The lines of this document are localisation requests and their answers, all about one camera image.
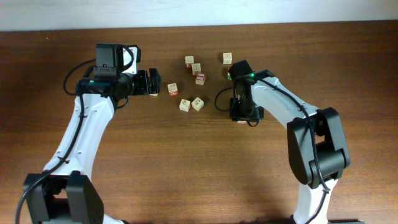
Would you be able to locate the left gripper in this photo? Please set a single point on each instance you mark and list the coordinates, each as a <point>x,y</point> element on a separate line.
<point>144,88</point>

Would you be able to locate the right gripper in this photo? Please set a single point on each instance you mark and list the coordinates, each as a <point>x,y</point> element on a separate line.
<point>236,116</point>

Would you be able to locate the green letter R block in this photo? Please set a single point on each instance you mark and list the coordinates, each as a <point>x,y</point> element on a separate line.
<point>228,75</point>

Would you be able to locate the wooden picture block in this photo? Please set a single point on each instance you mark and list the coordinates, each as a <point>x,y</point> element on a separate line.
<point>197,104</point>
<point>185,105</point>

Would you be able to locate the red letter I block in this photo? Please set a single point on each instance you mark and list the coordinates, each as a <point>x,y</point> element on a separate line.
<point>200,78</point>

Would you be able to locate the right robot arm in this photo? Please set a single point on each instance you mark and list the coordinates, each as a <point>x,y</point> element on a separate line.
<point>317,148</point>

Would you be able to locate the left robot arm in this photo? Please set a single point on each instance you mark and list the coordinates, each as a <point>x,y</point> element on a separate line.
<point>63,192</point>

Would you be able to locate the snail picture block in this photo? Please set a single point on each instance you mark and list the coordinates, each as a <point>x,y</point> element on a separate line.
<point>172,88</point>

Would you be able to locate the letter E block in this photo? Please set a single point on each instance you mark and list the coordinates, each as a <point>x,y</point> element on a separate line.
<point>189,61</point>

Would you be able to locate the letter K block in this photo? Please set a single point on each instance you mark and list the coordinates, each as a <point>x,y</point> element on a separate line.
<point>196,68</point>

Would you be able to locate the far right wooden block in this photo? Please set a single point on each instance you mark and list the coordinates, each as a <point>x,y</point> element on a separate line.
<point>227,58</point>

